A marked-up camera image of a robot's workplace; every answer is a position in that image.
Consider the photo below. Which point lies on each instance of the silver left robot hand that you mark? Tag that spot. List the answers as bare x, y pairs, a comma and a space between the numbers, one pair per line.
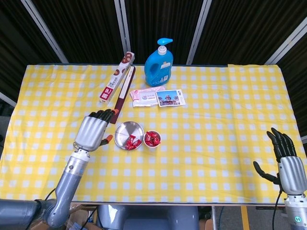
91, 134

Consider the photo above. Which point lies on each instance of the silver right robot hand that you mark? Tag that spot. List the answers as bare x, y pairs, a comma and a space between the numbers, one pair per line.
292, 175

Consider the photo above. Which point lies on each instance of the round steel plate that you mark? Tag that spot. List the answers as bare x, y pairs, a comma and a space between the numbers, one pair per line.
127, 130

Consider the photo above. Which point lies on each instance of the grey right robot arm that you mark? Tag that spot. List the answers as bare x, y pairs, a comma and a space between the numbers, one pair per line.
297, 215

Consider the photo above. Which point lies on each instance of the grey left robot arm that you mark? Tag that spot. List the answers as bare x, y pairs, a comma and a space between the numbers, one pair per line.
69, 177

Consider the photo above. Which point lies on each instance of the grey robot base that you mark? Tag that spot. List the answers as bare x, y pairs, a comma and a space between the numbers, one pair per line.
148, 218

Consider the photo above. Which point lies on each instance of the dark red folded fan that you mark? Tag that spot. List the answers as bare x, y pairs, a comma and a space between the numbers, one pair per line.
123, 93

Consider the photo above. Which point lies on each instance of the white red cling film box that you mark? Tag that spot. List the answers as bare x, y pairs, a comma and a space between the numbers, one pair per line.
115, 81

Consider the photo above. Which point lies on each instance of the white paper cup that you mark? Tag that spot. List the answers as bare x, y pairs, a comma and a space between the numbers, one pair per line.
152, 147

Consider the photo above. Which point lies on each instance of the pink wet wipes pack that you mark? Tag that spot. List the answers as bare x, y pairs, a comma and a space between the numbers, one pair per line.
144, 97

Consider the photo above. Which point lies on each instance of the brown cardboard box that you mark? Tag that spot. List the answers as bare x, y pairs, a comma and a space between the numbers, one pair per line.
79, 215

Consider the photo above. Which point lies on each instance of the building photo postcard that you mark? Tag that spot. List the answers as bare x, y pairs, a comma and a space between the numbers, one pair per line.
169, 98

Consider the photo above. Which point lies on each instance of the silver table leg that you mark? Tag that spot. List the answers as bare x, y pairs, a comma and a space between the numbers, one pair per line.
214, 218

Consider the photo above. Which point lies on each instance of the blue detergent bottle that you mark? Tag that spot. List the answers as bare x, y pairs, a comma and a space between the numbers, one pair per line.
158, 72

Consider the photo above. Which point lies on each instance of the yellow white checkered tablecloth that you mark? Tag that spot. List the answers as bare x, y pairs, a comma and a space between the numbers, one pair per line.
204, 143

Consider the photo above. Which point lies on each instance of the grey metal frame post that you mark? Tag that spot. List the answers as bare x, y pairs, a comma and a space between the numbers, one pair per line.
45, 31
287, 40
123, 36
199, 33
304, 139
7, 98

